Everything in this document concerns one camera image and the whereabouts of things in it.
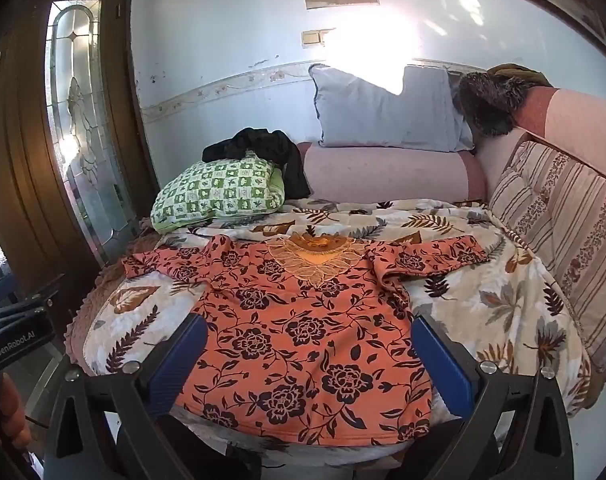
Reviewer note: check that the wooden door with patterned glass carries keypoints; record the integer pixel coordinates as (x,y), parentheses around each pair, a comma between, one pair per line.
(28,160)

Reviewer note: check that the striped floral sofa cushion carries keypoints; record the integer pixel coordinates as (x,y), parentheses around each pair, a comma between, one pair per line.
(558,220)

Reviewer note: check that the black cloth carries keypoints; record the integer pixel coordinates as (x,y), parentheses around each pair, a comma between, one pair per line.
(268,145)

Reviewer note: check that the beige leaf print blanket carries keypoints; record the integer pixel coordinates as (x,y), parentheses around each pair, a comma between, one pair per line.
(483,300)

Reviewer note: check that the olive brown cloth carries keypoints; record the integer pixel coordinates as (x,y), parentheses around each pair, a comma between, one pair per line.
(523,74)

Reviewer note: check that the pink sofa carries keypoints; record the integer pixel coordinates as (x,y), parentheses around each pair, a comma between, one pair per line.
(573,115)

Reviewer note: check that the pink bolster cushion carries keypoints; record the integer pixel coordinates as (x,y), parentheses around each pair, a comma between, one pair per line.
(383,175)

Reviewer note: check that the light blue pillow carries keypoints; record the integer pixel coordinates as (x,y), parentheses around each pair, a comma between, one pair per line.
(383,110)

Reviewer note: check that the beige light switch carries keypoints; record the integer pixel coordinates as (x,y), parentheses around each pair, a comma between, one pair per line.
(311,37)

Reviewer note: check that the dark furry cloth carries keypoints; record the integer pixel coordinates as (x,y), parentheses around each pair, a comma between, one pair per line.
(488,105)

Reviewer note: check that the green checked pillow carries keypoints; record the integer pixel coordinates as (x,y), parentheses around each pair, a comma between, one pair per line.
(218,192)

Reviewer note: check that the orange floral blouse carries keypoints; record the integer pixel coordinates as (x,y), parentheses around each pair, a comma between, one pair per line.
(303,340)

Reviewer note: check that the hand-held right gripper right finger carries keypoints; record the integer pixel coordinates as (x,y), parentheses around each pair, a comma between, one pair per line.
(440,365)

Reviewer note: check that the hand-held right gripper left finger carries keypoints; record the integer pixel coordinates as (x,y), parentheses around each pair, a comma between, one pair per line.
(180,360)

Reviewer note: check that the person's left hand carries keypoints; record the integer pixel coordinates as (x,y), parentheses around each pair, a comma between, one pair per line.
(13,410)

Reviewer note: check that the brown scalloped bedspread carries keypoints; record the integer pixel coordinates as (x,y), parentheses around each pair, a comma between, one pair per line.
(108,275)

